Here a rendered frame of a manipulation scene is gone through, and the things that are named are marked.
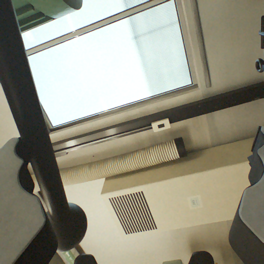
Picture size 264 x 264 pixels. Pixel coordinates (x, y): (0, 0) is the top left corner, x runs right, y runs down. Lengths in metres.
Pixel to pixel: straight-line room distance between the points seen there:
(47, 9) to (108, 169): 1.49
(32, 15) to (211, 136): 1.61
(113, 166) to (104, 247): 1.27
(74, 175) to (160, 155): 0.72
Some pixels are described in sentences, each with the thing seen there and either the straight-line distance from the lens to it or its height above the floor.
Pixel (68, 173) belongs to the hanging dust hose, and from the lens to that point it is 1.78.
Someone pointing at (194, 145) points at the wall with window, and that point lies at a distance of 1.74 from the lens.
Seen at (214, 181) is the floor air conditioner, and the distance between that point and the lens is 1.60.
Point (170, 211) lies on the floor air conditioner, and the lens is 1.73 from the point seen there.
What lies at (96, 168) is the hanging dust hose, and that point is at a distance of 1.68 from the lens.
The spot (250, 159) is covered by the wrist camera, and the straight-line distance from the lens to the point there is 0.52.
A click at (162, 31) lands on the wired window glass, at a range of 1.56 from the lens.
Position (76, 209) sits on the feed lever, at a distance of 0.17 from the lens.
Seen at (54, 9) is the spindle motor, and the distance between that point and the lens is 0.21.
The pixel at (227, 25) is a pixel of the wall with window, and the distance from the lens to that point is 1.57.
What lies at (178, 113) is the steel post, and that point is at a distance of 1.51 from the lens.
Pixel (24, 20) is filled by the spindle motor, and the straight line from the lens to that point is 0.23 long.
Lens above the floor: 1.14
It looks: 11 degrees up
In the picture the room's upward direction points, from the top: 106 degrees counter-clockwise
